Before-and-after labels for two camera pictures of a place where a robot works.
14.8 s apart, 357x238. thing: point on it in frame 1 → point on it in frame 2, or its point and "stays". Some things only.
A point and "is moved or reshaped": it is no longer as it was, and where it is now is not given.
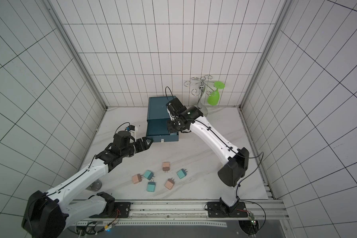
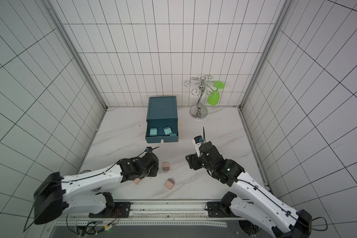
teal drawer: [158, 131] stays
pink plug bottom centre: [169, 184] stays
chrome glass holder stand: [204, 85] stays
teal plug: [148, 175] is moved or reshaped
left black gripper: [144, 144] → [153, 170]
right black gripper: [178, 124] → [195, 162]
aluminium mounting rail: [212, 213] stays
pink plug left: [137, 178] stays
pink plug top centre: [166, 166] stays
